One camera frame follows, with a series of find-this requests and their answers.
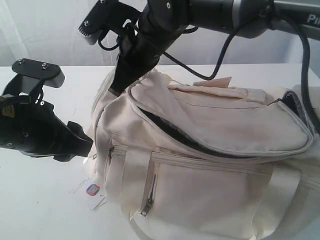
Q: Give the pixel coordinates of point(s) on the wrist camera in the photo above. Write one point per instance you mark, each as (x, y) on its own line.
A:
(105, 16)
(31, 76)

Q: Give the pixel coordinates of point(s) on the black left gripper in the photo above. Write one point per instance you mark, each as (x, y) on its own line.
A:
(35, 130)

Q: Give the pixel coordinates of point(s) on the cream fabric bag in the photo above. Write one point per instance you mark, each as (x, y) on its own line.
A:
(206, 161)

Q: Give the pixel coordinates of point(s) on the white paper hang tag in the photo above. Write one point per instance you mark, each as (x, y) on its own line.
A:
(89, 192)

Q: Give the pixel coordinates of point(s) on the white backdrop curtain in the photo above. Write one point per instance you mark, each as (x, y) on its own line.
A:
(47, 30)

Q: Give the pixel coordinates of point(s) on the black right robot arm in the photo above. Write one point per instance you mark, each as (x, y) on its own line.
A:
(162, 22)

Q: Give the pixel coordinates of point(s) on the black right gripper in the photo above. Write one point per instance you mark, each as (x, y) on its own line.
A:
(139, 52)

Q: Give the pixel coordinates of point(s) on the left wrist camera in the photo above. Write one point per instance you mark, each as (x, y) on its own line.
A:
(31, 76)

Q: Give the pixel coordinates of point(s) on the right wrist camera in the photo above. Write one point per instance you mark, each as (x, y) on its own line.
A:
(105, 16)

